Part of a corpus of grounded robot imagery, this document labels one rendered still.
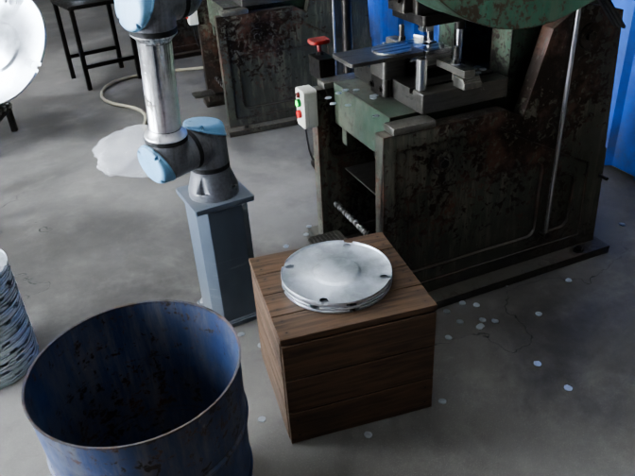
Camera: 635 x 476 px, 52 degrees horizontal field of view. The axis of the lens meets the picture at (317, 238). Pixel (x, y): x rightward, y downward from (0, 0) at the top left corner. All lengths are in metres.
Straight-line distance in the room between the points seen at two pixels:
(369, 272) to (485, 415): 0.50
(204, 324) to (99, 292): 1.03
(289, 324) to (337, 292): 0.15
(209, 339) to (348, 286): 0.38
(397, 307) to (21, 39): 1.13
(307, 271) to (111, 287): 0.98
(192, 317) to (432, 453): 0.70
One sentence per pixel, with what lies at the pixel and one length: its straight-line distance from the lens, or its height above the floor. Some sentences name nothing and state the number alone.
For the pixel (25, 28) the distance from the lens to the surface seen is 1.80.
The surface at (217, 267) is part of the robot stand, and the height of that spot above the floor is 0.24.
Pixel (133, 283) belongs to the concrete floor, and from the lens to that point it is 2.46.
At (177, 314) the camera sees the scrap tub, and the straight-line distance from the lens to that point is 1.50.
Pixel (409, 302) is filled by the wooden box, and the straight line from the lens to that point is 1.63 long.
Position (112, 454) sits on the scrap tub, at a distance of 1.22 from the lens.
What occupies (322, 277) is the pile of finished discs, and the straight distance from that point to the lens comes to 1.66.
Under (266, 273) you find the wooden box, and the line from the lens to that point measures 1.76.
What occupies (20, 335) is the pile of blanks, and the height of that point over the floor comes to 0.13.
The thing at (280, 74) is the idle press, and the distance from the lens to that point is 3.64.
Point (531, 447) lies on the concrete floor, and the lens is 1.81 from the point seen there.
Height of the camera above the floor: 1.33
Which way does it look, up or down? 31 degrees down
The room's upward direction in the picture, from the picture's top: 4 degrees counter-clockwise
